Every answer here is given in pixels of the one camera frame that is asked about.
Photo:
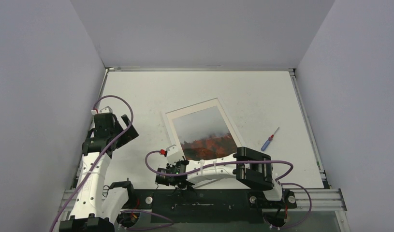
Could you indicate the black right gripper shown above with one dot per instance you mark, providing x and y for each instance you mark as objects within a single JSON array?
[{"x": 170, "y": 175}]

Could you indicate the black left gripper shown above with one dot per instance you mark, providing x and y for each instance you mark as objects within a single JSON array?
[{"x": 128, "y": 136}]

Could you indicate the blue red screwdriver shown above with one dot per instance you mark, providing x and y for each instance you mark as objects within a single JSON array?
[{"x": 269, "y": 140}]

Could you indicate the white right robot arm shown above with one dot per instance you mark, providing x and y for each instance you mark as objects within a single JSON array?
[{"x": 253, "y": 169}]

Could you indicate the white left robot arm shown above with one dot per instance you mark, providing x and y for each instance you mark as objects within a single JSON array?
[{"x": 92, "y": 213}]

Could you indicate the autumn forest photo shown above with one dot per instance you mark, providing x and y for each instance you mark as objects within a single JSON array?
[{"x": 205, "y": 134}]

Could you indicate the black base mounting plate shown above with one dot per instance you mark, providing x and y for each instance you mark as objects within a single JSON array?
[{"x": 213, "y": 214}]

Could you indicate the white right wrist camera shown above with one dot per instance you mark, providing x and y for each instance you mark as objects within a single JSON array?
[{"x": 174, "y": 154}]

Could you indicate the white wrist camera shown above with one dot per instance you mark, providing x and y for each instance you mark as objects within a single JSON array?
[
  {"x": 105, "y": 110},
  {"x": 174, "y": 154}
]

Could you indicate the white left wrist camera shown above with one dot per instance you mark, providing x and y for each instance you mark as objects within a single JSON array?
[{"x": 105, "y": 110}]

